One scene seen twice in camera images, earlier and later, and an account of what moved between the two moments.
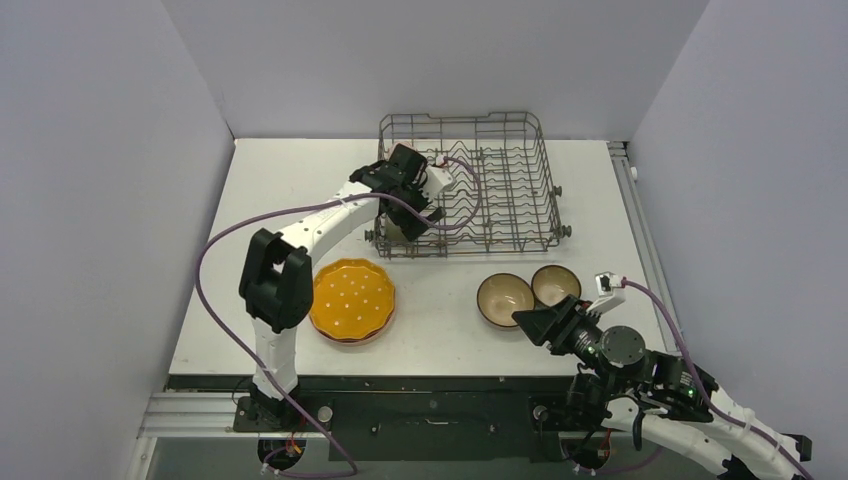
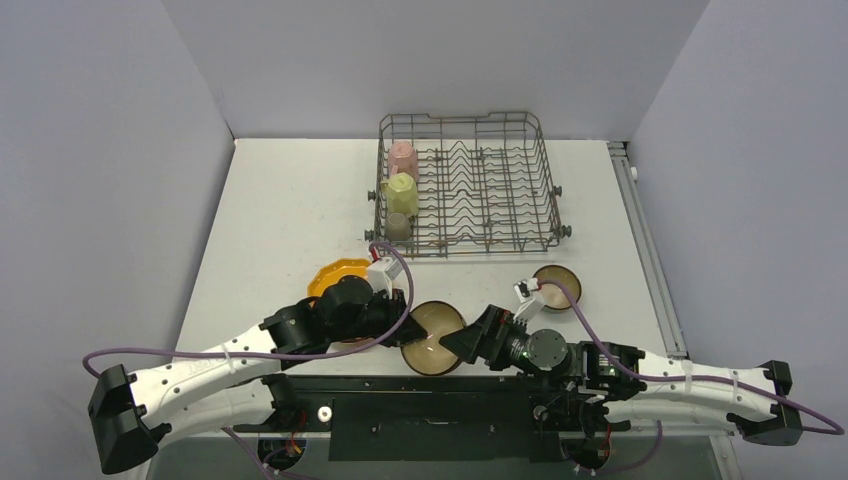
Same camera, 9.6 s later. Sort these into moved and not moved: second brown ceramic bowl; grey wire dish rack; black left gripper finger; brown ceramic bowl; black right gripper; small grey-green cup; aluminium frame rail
Moved: black right gripper; brown ceramic bowl; black left gripper finger
Not moved: second brown ceramic bowl; aluminium frame rail; small grey-green cup; grey wire dish rack
